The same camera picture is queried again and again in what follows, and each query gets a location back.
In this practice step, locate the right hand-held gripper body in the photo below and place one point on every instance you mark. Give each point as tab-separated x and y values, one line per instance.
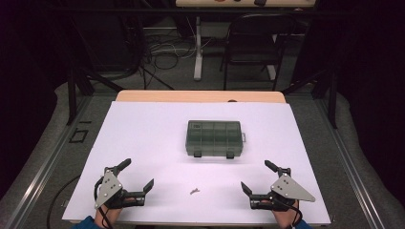
286	189

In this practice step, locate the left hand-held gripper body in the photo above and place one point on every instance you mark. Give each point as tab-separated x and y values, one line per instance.
108	191

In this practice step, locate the small metal screw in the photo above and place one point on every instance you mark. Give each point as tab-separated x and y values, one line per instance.
193	191
197	190

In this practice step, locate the grey transparent compartment box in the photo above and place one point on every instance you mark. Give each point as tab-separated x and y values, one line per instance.
214	138

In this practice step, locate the person's left hand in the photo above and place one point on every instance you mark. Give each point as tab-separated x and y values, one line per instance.
106	218

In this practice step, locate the person's right hand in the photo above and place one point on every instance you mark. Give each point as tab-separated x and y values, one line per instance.
286	218

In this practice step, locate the white paper sheet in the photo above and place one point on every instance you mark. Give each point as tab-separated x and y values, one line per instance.
159	143

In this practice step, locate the black metal stand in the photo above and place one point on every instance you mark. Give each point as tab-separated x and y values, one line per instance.
332	98
72	95

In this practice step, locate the black tripod legs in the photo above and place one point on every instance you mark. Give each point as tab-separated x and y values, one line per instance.
156	78

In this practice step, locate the black folding chair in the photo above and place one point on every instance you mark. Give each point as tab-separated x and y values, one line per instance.
254	41

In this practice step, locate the black curtain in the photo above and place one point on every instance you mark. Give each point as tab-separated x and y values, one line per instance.
28	79
372	79

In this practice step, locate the wooden desk with white legs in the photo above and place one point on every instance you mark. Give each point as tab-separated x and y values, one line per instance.
198	47

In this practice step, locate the black metal crossbar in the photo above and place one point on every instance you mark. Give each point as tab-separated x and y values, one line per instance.
127	10

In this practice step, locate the black object on desk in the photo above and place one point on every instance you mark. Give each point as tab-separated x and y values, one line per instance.
260	2

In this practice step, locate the aluminium floor rail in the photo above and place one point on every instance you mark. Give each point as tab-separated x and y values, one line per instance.
41	171
350	165

